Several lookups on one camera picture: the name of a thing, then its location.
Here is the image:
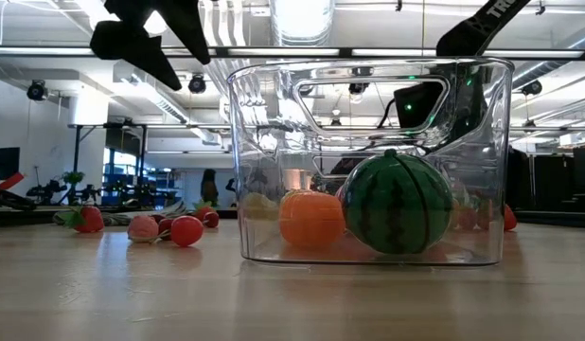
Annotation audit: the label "green striped toy watermelon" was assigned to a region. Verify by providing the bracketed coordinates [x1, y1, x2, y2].
[342, 149, 454, 256]

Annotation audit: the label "black overhead crossbar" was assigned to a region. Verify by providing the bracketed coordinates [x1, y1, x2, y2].
[0, 45, 585, 61]

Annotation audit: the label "black metal rack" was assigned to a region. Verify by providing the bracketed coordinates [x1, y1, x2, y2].
[67, 122, 150, 206]

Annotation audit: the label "folded grey cloth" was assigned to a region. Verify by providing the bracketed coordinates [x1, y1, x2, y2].
[102, 201, 192, 227]

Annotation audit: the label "black wall monitor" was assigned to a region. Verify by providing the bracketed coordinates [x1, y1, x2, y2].
[0, 146, 22, 181]

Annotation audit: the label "small background green plant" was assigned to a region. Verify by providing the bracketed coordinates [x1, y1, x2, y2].
[60, 170, 85, 187]

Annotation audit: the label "black partition screens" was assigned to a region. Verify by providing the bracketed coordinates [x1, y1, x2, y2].
[507, 146, 585, 212]

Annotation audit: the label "person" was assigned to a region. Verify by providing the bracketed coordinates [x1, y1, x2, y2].
[328, 156, 364, 177]
[200, 168, 220, 207]

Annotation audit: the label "black background robot arms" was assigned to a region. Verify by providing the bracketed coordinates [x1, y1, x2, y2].
[26, 179, 104, 206]

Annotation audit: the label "orange toy orange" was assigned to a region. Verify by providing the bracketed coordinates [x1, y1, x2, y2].
[278, 188, 346, 251]

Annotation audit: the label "clear plastic tupperware container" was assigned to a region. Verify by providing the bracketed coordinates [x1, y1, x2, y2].
[227, 56, 516, 267]

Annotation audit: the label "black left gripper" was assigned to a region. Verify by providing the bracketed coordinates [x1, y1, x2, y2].
[88, 0, 213, 92]

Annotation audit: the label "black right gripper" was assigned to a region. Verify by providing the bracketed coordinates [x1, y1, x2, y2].
[394, 80, 449, 130]

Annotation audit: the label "red toy tomato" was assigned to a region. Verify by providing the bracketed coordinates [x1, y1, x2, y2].
[455, 206, 479, 231]

